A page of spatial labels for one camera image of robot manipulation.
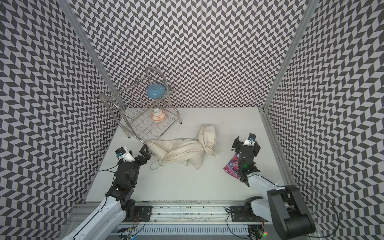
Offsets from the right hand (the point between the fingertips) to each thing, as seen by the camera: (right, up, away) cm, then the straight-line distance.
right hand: (246, 141), depth 86 cm
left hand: (-60, -4, -5) cm, 61 cm away
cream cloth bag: (-23, +3, +4) cm, 23 cm away
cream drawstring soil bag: (-33, -5, -6) cm, 34 cm away
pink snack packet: (-8, -16, +1) cm, 18 cm away
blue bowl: (-53, +30, +2) cm, 61 cm away
